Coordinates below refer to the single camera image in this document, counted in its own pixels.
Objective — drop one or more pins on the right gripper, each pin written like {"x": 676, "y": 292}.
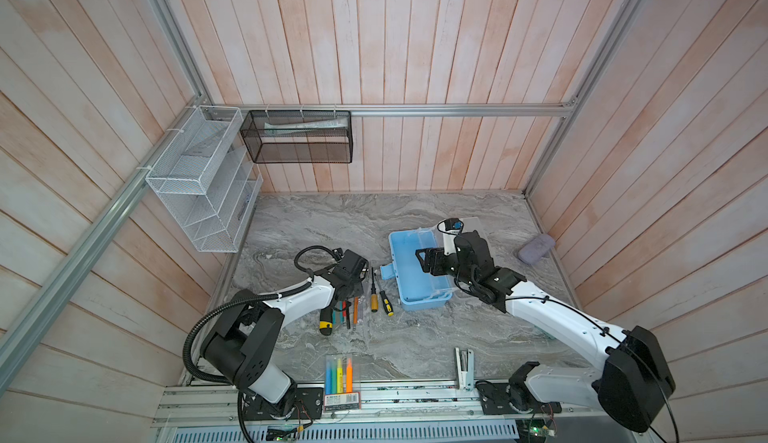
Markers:
{"x": 438, "y": 255}

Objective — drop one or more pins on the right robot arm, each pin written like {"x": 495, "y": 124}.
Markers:
{"x": 629, "y": 378}

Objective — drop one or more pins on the large black yellow screwdriver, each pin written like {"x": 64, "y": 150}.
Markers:
{"x": 326, "y": 320}

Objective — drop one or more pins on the blue plastic tool box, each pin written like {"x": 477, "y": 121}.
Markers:
{"x": 417, "y": 290}

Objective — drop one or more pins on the highlighter pen pack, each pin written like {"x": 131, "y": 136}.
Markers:
{"x": 341, "y": 385}

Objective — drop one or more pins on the teal handled tool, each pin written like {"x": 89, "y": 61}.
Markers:
{"x": 338, "y": 313}

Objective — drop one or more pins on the small yellow screwdriver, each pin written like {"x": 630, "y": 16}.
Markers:
{"x": 374, "y": 302}

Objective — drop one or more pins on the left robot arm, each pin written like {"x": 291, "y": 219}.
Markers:
{"x": 234, "y": 343}

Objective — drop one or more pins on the white stapler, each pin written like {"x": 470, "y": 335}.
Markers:
{"x": 465, "y": 367}

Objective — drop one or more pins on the white wire mesh shelf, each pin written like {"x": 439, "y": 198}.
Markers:
{"x": 206, "y": 182}

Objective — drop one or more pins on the black yellow stubby screwdriver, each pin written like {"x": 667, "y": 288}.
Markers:
{"x": 381, "y": 295}

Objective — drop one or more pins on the black mesh basket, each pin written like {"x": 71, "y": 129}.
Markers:
{"x": 298, "y": 136}

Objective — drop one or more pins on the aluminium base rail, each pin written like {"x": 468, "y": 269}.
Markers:
{"x": 380, "y": 401}

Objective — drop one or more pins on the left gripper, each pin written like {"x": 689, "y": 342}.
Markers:
{"x": 358, "y": 288}

